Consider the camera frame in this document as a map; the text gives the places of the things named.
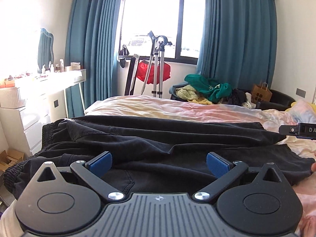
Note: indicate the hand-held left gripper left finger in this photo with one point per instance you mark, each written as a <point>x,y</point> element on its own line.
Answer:
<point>100,164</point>

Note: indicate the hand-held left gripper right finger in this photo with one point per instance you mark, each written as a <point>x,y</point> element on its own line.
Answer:
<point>218,165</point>

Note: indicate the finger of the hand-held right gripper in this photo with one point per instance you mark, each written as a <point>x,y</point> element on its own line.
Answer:
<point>287,129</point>

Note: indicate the black pants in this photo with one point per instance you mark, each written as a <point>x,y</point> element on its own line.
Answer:
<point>158,140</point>

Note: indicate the dark clothes pile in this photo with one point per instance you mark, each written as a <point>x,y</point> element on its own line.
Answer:
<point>238,96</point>

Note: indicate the person's right hand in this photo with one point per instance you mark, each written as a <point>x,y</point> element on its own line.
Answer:
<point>314,167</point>

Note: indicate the pastel pillow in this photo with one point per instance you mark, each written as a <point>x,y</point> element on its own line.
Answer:
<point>302,111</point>

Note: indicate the black armchair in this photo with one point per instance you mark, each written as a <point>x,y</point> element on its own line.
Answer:
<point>281,98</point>

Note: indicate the brown paper bag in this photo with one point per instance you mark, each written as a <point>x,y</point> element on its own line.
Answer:
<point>261,95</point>

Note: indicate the white cloth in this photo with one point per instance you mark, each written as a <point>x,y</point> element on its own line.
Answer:
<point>248,102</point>

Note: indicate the pastel bed sheet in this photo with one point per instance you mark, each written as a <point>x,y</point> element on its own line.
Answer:
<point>197,108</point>

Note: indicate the green garment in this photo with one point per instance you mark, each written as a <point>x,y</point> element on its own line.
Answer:
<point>222,91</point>

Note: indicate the white drawer unit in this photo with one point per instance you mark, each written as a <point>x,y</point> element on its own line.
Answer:
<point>32,128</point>

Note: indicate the yellow knitted cloth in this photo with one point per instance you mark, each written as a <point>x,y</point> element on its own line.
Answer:
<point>185,92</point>

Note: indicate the cardboard boxes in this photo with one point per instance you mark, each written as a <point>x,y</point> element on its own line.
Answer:
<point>11,160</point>

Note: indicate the white dressing table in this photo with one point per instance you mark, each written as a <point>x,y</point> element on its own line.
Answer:
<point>61,79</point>

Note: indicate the white cosmetics box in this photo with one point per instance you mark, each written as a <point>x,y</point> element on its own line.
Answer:
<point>75,67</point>

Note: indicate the garment steamer stand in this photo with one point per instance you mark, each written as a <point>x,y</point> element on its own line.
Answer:
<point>156,79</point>

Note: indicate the clear bottle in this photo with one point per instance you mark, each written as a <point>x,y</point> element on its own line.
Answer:
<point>62,66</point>

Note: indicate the red garment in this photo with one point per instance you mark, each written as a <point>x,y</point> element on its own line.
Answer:
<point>166,72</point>

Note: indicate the white ribbed storage box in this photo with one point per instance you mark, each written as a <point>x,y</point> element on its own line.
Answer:
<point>12,97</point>

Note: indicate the black steam iron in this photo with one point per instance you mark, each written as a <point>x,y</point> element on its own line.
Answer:
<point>124,54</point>

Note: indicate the teal curtain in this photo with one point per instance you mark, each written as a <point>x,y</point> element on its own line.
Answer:
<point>234,29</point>
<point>93,42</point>

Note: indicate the blue framed mirror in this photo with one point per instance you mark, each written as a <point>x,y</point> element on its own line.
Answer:
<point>45,47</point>

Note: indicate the black framed window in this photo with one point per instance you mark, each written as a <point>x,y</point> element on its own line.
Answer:
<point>153,9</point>

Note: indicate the grey wall switch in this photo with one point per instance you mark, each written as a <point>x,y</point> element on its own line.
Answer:
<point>301,92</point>

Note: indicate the dark wall socket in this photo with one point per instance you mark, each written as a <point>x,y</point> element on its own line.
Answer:
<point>55,103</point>

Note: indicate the black folding frame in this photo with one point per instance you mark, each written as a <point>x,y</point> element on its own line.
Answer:
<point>130,79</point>

